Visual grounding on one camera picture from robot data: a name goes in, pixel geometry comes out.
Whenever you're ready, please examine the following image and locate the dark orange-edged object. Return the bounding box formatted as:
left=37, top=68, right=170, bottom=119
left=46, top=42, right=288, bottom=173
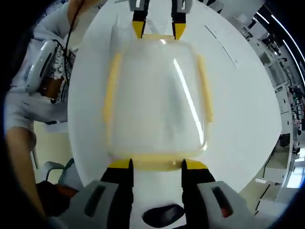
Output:
left=35, top=180, right=81, bottom=218

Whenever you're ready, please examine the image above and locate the black cable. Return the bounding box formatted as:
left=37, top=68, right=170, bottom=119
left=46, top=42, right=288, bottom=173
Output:
left=63, top=0, right=86, bottom=81

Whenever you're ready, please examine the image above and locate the yellow plastic latch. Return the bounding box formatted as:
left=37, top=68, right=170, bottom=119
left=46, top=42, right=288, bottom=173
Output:
left=196, top=55, right=214, bottom=124
left=102, top=52, right=122, bottom=146
left=130, top=152, right=185, bottom=173
left=140, top=34, right=177, bottom=41

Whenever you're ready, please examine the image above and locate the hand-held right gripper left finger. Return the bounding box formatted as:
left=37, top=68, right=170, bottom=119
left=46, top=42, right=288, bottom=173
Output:
left=46, top=158, right=134, bottom=229

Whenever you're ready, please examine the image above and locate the clear storage box lid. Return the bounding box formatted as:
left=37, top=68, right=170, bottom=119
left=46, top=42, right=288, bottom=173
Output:
left=102, top=34, right=214, bottom=173

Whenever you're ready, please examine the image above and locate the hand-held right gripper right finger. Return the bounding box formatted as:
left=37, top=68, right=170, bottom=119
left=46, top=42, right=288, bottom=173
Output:
left=181, top=158, right=257, bottom=229

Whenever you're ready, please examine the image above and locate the white perforated strip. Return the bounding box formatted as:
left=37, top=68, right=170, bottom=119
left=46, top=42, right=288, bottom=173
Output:
left=204, top=25, right=239, bottom=69

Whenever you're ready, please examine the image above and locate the grey office chair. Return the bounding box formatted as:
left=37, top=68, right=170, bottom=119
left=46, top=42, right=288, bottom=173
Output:
left=44, top=156, right=76, bottom=189

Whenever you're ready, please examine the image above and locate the white chest-worn device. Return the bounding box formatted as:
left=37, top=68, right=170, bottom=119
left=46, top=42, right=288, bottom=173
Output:
left=25, top=39, right=57, bottom=93

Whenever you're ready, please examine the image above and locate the ceiling light strip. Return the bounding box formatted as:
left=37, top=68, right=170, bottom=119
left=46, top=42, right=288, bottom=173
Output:
left=271, top=13, right=305, bottom=84

